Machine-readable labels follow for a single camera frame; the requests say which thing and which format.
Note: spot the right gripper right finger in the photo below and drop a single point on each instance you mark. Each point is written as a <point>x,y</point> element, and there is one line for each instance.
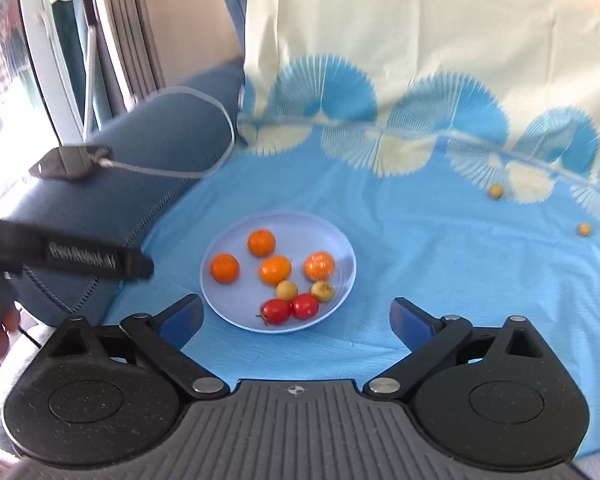
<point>432,343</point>

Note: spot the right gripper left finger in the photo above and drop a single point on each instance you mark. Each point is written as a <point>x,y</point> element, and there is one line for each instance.
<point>160,338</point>

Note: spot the orange mandarin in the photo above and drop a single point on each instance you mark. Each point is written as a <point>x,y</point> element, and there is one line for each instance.
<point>261,243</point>
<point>319,266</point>
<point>224,268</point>
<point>274,270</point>

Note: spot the tan longan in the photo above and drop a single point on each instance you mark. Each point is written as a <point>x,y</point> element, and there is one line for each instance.
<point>322,291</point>
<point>496,191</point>
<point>584,229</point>

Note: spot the red tomato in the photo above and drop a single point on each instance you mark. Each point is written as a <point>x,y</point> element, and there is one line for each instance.
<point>275,312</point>
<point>305,306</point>

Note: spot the orange mandarin top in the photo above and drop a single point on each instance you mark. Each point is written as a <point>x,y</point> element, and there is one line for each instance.
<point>274,270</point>

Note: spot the yellow round fruit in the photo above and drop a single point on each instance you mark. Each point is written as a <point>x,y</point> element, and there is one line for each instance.
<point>286,290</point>

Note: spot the orange mandarin front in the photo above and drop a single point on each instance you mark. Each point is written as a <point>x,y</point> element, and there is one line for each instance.
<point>261,243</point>

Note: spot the black smartphone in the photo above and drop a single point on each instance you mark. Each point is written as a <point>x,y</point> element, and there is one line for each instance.
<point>69,162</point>

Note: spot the light blue plastic plate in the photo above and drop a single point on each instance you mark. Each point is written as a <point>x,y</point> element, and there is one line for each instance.
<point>298,235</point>

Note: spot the garment steamer stand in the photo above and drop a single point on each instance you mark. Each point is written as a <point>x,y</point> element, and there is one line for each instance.
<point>91,63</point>

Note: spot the blue patterned bed sheet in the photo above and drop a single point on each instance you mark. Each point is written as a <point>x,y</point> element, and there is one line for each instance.
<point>392,119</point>

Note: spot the grey curtain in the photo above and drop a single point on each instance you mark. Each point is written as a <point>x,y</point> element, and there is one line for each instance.
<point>131,48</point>

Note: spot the white window frame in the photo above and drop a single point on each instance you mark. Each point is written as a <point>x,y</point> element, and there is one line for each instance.
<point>50,70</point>

